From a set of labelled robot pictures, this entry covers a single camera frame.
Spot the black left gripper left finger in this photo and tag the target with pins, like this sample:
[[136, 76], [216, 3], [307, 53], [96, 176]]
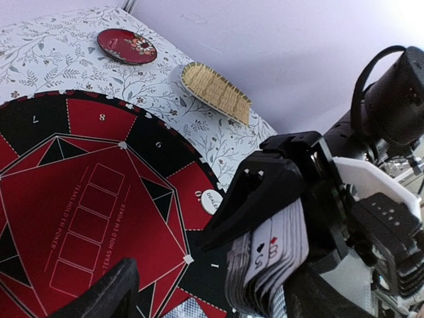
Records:
[[114, 295]]

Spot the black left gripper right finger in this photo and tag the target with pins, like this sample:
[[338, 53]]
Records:
[[307, 294]]

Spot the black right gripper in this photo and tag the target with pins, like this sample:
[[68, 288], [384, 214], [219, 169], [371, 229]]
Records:
[[262, 187]]

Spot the white dealer button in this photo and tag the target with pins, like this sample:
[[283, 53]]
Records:
[[210, 201]]

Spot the blue playing card deck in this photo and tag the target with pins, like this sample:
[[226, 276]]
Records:
[[261, 260]]

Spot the blue backed dealt cards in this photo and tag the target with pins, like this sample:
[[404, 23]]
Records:
[[195, 308]]

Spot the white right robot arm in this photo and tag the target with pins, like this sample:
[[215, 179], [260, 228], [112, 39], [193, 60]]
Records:
[[385, 122]]

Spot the woven bamboo tray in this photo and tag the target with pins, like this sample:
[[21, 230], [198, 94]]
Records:
[[216, 91]]

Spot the round red black poker mat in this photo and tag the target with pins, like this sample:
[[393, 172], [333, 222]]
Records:
[[87, 181]]

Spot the red floral round plate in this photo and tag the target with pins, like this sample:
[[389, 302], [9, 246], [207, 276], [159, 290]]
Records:
[[126, 46]]

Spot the floral table cloth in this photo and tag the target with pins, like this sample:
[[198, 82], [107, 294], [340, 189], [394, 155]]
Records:
[[60, 52]]

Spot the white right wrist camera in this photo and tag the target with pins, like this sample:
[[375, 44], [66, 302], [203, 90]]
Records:
[[388, 216]]

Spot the right aluminium frame post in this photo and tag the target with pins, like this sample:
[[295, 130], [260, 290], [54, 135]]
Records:
[[128, 5]]

